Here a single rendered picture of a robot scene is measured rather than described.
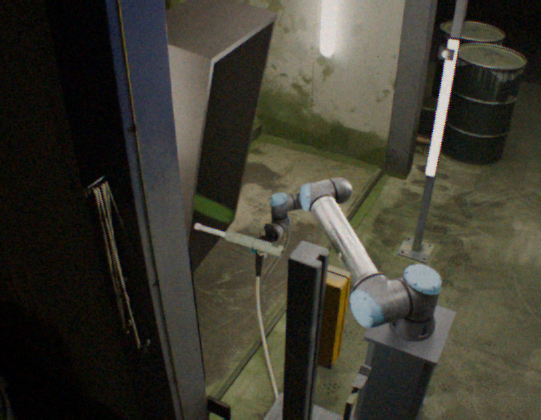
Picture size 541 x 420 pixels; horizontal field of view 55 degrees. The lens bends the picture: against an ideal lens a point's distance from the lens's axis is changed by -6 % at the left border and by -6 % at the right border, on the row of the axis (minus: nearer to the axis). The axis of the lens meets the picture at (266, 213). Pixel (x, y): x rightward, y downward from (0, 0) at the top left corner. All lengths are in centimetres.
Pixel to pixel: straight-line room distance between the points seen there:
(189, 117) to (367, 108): 234
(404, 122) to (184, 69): 245
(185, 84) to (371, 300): 102
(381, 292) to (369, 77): 235
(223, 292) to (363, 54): 198
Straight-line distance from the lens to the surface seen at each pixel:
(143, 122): 126
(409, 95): 406
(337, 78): 421
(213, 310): 312
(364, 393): 251
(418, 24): 388
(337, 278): 109
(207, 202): 308
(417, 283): 207
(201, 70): 195
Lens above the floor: 229
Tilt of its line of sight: 36 degrees down
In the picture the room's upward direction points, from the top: straight up
